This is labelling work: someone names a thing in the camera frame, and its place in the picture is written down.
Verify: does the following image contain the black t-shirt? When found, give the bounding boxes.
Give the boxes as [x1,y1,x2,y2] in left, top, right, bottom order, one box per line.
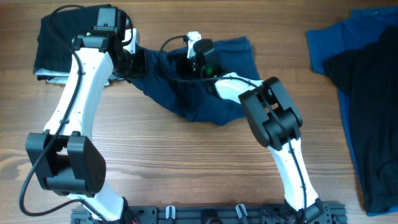
[324,26,397,213]

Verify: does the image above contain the blue denim shorts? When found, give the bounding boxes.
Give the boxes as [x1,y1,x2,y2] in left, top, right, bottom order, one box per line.
[132,37,260,126]

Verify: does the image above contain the black folded garment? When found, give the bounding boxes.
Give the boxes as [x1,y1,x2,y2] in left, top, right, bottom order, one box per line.
[33,4,111,80]

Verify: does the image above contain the blue t-shirt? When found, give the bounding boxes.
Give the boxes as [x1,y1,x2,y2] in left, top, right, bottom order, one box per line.
[307,6,397,216]

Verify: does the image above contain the grey folded garment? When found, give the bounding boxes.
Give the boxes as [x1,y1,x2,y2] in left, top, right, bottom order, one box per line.
[33,70,111,86]

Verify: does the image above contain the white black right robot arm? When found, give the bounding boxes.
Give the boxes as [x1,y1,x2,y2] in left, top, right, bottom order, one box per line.
[183,34,323,223]

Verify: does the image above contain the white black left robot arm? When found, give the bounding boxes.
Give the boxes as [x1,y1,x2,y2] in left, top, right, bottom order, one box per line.
[25,6,147,223]

